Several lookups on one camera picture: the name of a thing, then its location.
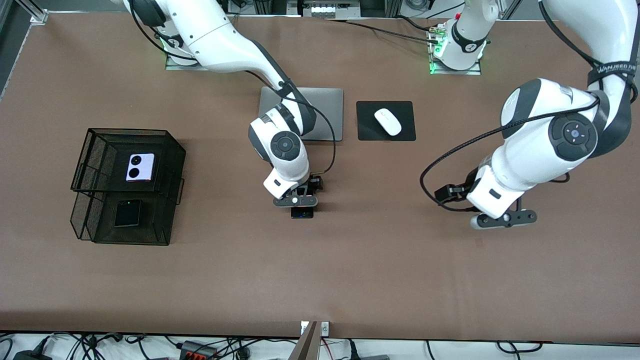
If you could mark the white phone two lenses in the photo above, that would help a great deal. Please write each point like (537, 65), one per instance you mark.
(147, 167)

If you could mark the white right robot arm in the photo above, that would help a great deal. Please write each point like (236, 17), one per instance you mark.
(220, 45)

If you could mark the silver laptop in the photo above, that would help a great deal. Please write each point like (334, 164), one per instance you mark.
(330, 115)

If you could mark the white computer mouse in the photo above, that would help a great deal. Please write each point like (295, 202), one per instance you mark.
(388, 122)

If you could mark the long black phone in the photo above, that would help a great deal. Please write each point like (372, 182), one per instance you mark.
(302, 214)

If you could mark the small black phone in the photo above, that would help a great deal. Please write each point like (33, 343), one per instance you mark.
(127, 215)

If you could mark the black mouse pad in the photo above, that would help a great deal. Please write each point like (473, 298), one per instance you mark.
(365, 130)

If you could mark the black mesh two-tier tray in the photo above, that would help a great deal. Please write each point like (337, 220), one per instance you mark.
(155, 225)

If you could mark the aluminium corner bracket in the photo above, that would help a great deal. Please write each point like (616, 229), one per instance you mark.
(40, 17)

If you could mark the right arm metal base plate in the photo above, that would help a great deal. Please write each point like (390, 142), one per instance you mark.
(175, 66)

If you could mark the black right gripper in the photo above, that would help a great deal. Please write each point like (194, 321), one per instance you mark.
(314, 183)

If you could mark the white terminal device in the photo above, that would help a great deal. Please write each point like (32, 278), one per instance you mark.
(325, 9)

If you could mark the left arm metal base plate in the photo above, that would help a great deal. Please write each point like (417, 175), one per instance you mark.
(470, 72)

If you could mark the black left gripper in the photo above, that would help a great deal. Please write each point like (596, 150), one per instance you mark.
(461, 191)

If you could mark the black power adapter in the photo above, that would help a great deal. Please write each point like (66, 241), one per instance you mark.
(30, 356)

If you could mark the aluminium profile beam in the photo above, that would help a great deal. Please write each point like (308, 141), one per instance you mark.
(307, 345)

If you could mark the black orange power strip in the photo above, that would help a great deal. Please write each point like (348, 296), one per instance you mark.
(195, 351)

